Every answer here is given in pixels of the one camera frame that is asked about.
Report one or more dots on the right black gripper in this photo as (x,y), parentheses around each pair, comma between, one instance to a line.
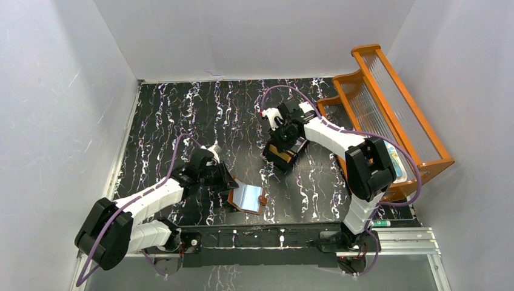
(279,143)

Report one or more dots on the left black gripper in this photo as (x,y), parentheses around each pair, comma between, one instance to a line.
(224,179)

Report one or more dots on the gold credit card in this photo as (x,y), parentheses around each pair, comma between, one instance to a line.
(286,157)

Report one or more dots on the black card tray box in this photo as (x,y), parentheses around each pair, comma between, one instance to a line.
(294,151)

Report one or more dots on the orange leather card holder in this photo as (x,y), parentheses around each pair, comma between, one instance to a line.
(247,198)

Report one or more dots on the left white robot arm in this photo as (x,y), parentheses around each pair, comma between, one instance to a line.
(113,229)

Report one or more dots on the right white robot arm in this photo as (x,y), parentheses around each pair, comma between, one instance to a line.
(369,169)

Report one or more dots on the white rectangular box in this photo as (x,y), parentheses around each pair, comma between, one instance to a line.
(307,107)

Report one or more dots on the orange wooden shelf rack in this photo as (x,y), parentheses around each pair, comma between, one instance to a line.
(374,99)

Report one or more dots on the blue blister pack item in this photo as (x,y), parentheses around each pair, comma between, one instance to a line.
(401,174)

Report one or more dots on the green marker pen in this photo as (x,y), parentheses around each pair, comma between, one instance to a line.
(381,223)

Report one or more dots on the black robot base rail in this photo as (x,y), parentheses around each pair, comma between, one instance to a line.
(319,244)

